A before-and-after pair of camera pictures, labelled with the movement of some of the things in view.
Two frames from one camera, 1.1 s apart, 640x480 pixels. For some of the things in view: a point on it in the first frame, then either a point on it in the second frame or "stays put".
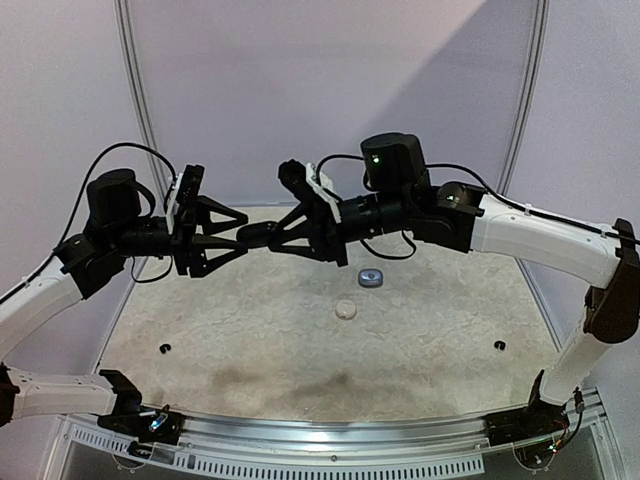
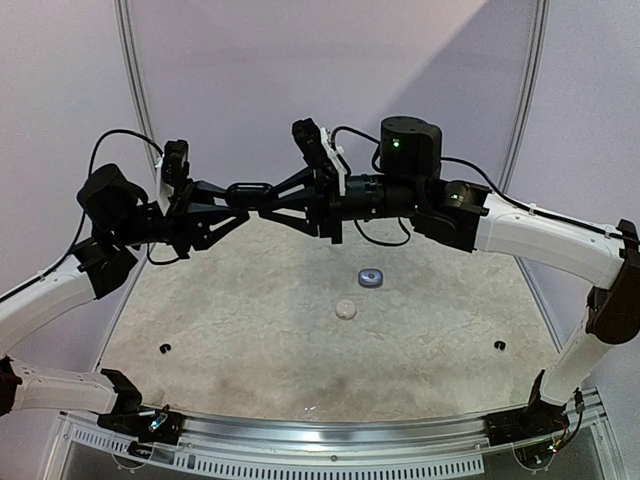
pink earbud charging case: x=346 y=309 stays put
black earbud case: x=259 y=234 to x=250 y=194
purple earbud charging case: x=370 y=278 stays put
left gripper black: x=188 y=248 to x=183 y=227
